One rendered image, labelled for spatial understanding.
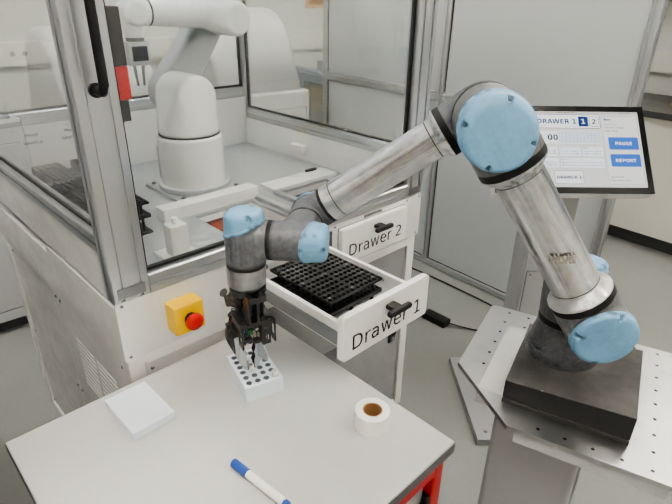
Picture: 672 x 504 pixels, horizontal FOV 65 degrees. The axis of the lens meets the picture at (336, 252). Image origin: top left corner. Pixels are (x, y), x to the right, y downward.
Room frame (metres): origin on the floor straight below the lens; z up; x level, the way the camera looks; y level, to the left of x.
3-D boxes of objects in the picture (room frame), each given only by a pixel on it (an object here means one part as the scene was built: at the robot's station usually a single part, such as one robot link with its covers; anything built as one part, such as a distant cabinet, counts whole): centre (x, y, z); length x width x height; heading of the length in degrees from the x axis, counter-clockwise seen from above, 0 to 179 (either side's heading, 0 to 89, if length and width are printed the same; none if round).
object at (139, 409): (0.81, 0.39, 0.77); 0.13 x 0.09 x 0.02; 45
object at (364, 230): (1.46, -0.12, 0.87); 0.29 x 0.02 x 0.11; 135
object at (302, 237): (0.90, 0.07, 1.11); 0.11 x 0.11 x 0.08; 84
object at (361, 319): (1.01, -0.11, 0.87); 0.29 x 0.02 x 0.11; 135
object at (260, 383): (0.92, 0.17, 0.78); 0.12 x 0.08 x 0.04; 29
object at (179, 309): (0.99, 0.33, 0.88); 0.07 x 0.05 x 0.07; 135
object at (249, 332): (0.88, 0.17, 0.96); 0.09 x 0.08 x 0.12; 29
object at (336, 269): (1.15, 0.03, 0.87); 0.22 x 0.18 x 0.06; 45
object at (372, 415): (0.79, -0.08, 0.78); 0.07 x 0.07 x 0.04
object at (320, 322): (1.16, 0.03, 0.86); 0.40 x 0.26 x 0.06; 45
